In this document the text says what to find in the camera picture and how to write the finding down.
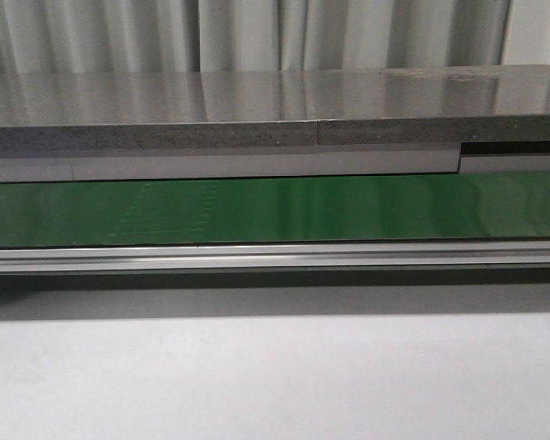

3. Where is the green conveyor belt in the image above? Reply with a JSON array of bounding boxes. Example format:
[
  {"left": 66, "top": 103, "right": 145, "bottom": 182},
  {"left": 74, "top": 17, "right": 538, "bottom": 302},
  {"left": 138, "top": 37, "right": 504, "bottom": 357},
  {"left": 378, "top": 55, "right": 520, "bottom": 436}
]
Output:
[{"left": 0, "top": 172, "right": 550, "bottom": 248}]

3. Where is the grey panel under counter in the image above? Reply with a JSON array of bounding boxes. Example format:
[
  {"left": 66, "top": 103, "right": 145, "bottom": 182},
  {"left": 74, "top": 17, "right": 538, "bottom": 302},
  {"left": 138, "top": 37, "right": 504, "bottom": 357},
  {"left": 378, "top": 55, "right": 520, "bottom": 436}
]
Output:
[{"left": 0, "top": 141, "right": 550, "bottom": 183}]

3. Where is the grey stone counter slab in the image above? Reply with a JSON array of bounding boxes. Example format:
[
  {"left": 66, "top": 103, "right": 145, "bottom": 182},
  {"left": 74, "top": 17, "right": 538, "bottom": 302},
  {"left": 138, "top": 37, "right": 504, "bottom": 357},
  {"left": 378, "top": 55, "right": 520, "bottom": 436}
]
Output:
[{"left": 0, "top": 65, "right": 550, "bottom": 155}]

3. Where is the white pleated curtain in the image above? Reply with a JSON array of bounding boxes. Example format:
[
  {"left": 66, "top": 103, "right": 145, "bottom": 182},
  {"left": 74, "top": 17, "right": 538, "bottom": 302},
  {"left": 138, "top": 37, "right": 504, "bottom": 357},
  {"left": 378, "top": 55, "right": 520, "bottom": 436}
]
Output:
[{"left": 0, "top": 1, "right": 550, "bottom": 73}]

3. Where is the aluminium conveyor frame rail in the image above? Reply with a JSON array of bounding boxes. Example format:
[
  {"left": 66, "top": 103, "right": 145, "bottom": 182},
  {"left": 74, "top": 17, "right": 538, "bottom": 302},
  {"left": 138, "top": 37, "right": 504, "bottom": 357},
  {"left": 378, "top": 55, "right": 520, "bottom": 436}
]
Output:
[{"left": 0, "top": 239, "right": 550, "bottom": 274}]

